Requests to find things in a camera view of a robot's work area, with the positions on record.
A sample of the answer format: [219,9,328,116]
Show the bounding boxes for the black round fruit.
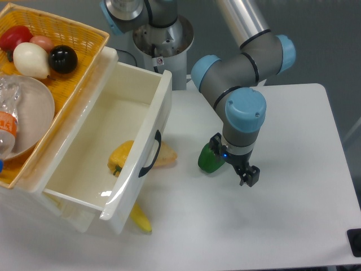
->
[48,45,78,74]

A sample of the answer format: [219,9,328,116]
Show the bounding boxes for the pink round fruit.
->
[29,36,55,53]

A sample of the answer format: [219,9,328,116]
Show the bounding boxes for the white drawer cabinet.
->
[1,47,118,233]

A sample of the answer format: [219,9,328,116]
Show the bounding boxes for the clear plastic bottle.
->
[1,76,20,160]

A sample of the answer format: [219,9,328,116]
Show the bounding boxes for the toast bread slice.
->
[154,141,178,167]

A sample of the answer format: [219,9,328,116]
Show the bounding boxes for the yellow bell pepper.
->
[107,140,134,177]

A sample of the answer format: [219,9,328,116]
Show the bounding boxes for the beige bowl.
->
[1,75,55,163]

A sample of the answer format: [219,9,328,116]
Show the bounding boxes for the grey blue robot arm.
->
[100,1,296,186]

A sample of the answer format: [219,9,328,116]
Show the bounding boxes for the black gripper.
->
[209,133,260,187]

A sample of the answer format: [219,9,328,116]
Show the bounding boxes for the yellow banana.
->
[129,202,152,233]

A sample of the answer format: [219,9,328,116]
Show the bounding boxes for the green bell pepper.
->
[197,143,225,173]

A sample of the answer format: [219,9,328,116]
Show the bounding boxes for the black corner device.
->
[347,228,361,257]

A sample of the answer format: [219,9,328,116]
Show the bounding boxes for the red bell pepper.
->
[1,25,33,51]

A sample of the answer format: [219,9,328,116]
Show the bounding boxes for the orange wicker basket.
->
[1,3,109,189]

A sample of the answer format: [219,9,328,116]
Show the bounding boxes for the black top drawer handle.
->
[138,130,162,178]

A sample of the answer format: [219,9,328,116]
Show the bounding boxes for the white pear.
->
[13,42,51,79]

